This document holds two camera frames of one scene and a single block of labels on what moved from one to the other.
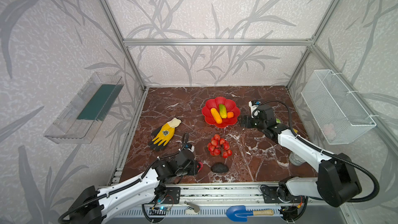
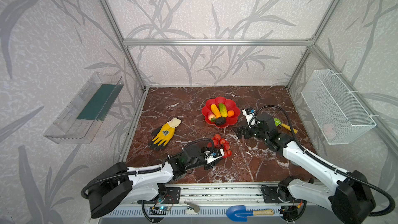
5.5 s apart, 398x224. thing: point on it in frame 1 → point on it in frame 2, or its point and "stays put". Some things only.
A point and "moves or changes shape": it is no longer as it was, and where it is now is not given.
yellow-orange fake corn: x=216 y=116 moves or changes shape
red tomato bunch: x=218 y=146 stays put
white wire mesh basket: x=340 y=119 stays put
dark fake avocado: x=218 y=167 → x=220 y=120
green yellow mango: x=223 y=111 stays put
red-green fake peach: x=201 y=167 moves or changes shape
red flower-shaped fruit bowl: x=230 y=107 stays put
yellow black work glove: x=161 y=136 stays put
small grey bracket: x=192 y=208 stays put
